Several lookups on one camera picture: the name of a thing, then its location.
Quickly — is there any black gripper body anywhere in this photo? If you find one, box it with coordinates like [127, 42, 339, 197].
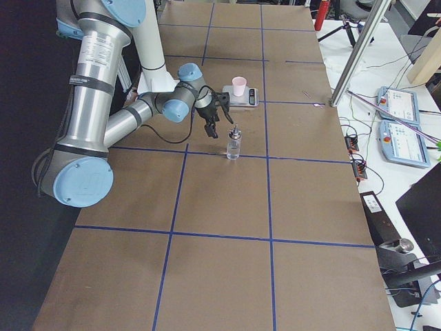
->
[196, 101, 217, 124]

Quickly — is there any black monitor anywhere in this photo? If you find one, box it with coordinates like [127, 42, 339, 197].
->
[396, 164, 441, 262]

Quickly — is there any silver digital kitchen scale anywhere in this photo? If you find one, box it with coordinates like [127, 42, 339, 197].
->
[222, 86, 259, 107]

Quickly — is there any blue teach pendant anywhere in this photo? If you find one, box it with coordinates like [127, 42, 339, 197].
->
[378, 120, 431, 168]
[377, 86, 420, 124]

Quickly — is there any upper blue teach pendant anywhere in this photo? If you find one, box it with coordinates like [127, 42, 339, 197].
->
[377, 86, 420, 124]

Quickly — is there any black camera tripod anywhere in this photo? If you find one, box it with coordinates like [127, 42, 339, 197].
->
[318, 19, 365, 48]

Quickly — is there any black box with label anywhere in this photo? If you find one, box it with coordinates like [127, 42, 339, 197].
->
[360, 191, 401, 246]

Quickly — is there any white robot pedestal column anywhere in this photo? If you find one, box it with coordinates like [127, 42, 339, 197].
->
[126, 0, 177, 95]

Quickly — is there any red cylinder bottle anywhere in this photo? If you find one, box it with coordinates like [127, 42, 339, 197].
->
[314, 0, 330, 31]

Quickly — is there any lower blue teach pendant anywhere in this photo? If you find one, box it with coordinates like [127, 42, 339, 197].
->
[378, 120, 431, 168]

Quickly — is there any clear glass sauce bottle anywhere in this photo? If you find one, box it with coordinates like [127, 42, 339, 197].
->
[226, 125, 242, 160]

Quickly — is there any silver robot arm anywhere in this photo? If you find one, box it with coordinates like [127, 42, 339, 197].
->
[32, 1, 227, 208]

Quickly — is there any aluminium extrusion post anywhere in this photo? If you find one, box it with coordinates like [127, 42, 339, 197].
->
[330, 0, 391, 107]

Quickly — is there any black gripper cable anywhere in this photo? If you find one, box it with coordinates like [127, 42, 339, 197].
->
[141, 86, 238, 144]

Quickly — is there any pink plastic cup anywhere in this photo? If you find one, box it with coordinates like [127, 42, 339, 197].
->
[232, 77, 247, 97]

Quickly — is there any orange black connector block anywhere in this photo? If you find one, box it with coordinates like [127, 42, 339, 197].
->
[344, 134, 367, 183]

